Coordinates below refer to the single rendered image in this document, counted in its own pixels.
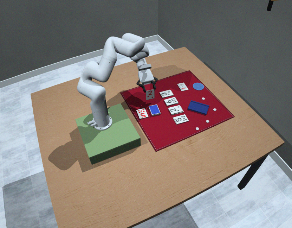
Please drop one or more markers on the blue round disc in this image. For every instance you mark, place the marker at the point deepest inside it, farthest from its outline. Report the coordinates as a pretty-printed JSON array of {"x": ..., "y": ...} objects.
[{"x": 198, "y": 86}]

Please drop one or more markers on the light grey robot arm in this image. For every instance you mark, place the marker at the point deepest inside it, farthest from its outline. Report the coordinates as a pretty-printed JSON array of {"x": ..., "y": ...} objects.
[{"x": 129, "y": 45}]

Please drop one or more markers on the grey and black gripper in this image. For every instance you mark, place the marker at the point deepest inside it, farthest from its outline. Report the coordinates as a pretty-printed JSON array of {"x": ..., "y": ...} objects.
[{"x": 146, "y": 77}]

